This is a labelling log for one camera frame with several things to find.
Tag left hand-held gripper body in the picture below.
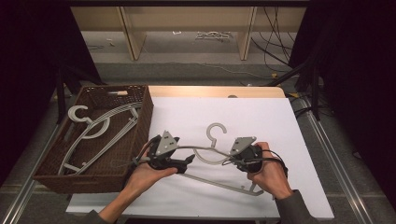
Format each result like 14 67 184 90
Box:
147 130 188 174

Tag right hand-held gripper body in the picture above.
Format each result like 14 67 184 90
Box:
229 135 265 174

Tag grey plastic clothes hanger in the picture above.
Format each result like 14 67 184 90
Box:
174 122 265 197
58 102 143 176

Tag brown woven basket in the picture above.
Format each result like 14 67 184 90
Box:
32 84 154 194

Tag person's right hand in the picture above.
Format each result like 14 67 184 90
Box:
247 142 293 200

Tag person's left hand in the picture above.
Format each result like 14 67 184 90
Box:
125 148 178 200

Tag white table sheet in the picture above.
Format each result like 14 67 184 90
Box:
65 96 334 220

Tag black metal stand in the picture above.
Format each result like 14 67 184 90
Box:
266 60 322 121
55 64 106 125

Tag light wooden shelf unit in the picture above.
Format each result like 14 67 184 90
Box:
70 6 307 62

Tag dark curtain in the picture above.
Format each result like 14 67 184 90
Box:
0 0 105 188
289 0 396 203

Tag right hand-held gripper cable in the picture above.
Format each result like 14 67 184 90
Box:
246 148 289 179

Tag hand-held gripper cable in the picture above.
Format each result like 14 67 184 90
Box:
110 135 162 170
246 148 289 179

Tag left hand-held gripper cable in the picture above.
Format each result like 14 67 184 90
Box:
110 135 162 170

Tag metal floor rail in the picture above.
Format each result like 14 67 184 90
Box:
0 124 61 224
298 96 376 224

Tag long white floor cable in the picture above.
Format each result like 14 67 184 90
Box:
167 60 273 79

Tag white cable bundle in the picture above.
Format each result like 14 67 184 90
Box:
195 30 233 42

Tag black hanging cables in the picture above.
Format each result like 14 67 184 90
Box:
251 6 301 73

